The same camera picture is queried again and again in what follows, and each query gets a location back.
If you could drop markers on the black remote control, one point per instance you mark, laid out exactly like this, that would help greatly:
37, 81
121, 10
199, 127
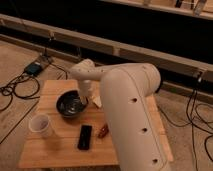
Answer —
84, 138

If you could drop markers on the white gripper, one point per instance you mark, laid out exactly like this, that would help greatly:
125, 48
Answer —
85, 90

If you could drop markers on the black power adapter box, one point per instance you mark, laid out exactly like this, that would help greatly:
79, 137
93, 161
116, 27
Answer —
33, 69

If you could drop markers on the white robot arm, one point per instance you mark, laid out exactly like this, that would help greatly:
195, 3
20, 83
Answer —
123, 91

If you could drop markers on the white rectangular block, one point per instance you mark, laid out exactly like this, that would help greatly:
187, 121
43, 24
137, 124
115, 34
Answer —
97, 102

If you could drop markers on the dark ceramic bowl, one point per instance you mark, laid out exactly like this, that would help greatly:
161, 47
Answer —
69, 104

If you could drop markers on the wooden table board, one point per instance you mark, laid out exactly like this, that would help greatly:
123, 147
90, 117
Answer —
59, 148

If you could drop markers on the red snack wrapper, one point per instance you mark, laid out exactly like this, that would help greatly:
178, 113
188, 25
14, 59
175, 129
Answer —
103, 131

